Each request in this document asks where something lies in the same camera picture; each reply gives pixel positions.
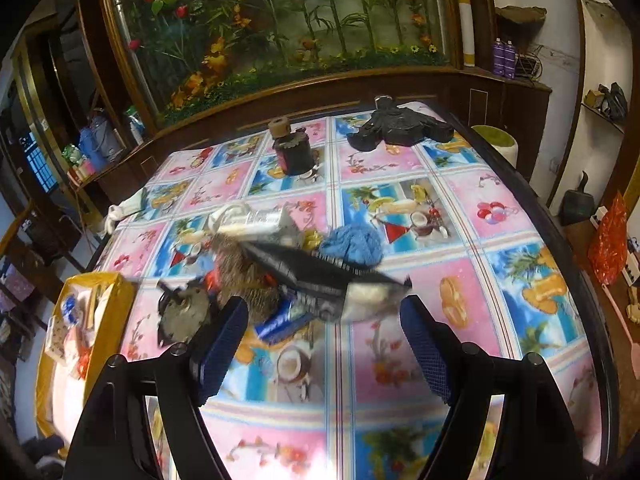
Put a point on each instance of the glass case with artificial plants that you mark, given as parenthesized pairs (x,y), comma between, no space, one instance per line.
(300,10)

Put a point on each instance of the black bundle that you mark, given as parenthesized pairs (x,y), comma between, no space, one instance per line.
(614,102)

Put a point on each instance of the dark bottle with wooden cap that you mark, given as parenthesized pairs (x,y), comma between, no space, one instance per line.
(295,152)

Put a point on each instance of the blue plastic packet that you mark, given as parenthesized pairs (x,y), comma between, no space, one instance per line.
(277,327)

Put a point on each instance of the small cardboard box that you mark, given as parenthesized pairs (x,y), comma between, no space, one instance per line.
(594,97)

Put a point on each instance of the small electric motor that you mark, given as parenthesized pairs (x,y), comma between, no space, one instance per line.
(185,307)

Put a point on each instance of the green packet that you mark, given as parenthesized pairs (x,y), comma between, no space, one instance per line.
(72,152)

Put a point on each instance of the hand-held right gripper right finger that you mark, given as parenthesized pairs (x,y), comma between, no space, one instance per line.
(425,350)

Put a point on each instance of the gold foil wrapper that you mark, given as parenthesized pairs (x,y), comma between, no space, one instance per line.
(311,239)

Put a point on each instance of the yellow cardboard box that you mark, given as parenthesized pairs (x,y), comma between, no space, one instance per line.
(115,290)

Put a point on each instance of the purple spray can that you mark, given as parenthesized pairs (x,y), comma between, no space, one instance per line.
(498,55)
(510,57)

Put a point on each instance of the blue towel cloth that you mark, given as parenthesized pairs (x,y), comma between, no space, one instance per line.
(350,245)

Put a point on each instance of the orange plastic bag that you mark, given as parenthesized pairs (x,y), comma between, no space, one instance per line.
(212,280)

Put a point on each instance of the black kettle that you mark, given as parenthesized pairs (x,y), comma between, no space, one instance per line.
(575,205)

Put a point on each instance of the white cotton glove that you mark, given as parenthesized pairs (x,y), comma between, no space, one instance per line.
(122,210)

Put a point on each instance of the dark wooden cabinet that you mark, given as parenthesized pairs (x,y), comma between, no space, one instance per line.
(350,92)

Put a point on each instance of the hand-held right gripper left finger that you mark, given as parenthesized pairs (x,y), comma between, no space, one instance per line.
(222,350)

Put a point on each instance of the wicker basket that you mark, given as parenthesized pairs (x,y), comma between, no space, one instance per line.
(522,14)

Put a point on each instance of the barred window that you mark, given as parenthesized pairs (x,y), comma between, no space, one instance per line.
(37,160)

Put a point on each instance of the black and white printed pouch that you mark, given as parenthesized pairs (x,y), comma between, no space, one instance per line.
(320,275)

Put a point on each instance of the white roll with yellow bands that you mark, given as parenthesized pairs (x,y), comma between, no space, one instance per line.
(467,20)

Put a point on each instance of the pink box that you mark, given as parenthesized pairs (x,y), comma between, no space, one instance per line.
(81,170)

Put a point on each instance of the white bottle with green top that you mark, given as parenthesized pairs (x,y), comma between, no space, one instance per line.
(134,127)

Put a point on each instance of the red printed plastic bag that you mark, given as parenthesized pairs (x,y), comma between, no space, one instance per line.
(607,245)

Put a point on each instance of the white plastic package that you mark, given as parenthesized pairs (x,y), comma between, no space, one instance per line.
(250,220)

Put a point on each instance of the brown knitted bundle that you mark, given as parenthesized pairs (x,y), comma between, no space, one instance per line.
(240,270)

